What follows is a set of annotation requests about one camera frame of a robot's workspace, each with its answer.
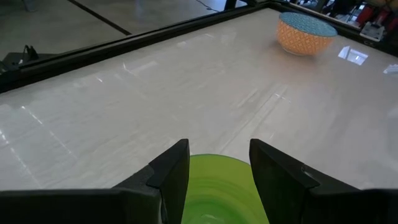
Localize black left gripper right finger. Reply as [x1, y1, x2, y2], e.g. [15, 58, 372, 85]
[249, 138, 398, 224]

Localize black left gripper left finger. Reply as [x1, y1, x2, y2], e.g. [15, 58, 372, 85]
[0, 138, 190, 224]

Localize green round plate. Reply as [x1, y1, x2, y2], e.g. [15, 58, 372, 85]
[180, 154, 270, 224]

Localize orange patterned bowl blue inside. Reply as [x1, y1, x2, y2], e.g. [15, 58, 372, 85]
[275, 12, 338, 57]

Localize white box device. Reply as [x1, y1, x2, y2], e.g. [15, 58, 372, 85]
[359, 21, 386, 42]

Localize red objects on shelf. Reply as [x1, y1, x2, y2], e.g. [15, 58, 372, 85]
[356, 4, 398, 32]

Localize black clamp with cable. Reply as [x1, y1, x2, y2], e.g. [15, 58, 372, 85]
[0, 44, 57, 75]

